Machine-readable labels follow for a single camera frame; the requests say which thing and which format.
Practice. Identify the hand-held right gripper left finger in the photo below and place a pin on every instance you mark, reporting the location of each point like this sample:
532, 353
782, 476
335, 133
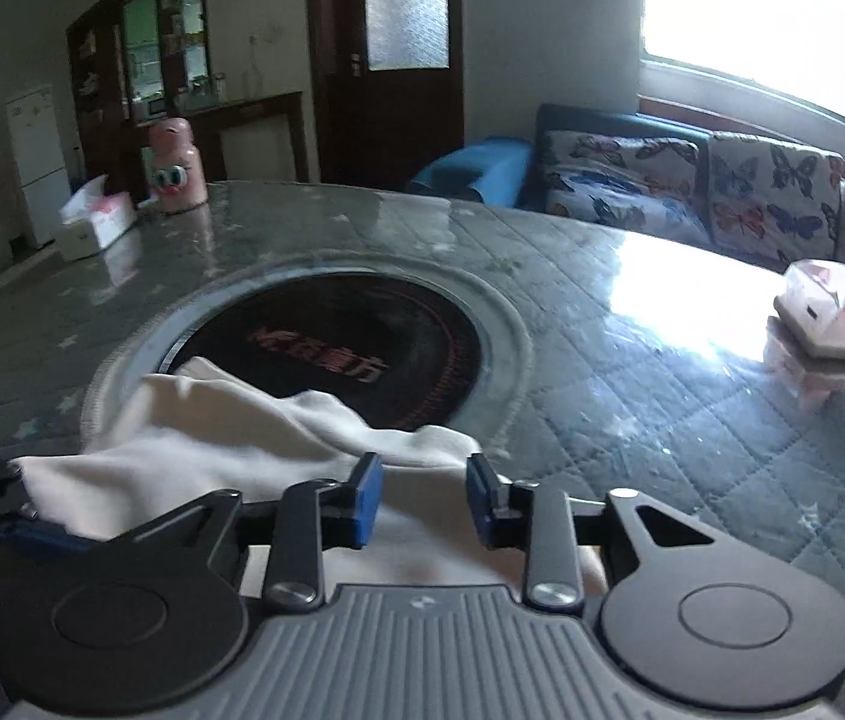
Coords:
364, 502

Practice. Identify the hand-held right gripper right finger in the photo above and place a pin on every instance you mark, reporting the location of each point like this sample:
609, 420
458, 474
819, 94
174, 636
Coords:
484, 502

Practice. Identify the cream long-sleeve shirt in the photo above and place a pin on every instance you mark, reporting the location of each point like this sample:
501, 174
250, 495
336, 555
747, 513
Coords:
242, 442

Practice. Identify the round black induction cooktop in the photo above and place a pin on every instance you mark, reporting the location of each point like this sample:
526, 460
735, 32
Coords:
362, 337

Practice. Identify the white tissue box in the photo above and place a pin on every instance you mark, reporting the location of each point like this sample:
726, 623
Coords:
96, 221

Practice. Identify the white refrigerator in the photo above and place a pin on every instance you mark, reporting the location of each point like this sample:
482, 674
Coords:
38, 165

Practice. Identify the blue sofa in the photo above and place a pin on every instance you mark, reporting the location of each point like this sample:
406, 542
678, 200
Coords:
482, 169

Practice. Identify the wide butterfly print cushion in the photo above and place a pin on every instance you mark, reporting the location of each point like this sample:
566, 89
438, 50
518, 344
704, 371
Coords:
625, 187

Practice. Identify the pink cartoon thermos bottle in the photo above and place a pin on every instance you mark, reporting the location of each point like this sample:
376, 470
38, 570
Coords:
176, 172

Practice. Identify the dark wooden sideboard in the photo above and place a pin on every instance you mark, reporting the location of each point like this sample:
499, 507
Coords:
257, 135

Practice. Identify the dark wooden glass door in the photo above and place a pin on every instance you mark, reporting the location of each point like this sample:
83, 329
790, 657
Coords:
392, 105

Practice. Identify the pink white tissue pack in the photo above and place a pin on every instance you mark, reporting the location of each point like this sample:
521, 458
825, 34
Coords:
835, 311

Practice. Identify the dark wooden display cabinet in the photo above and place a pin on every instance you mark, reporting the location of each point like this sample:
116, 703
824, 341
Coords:
107, 52

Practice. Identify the large window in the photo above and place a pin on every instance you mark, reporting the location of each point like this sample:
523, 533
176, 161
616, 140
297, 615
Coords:
752, 7

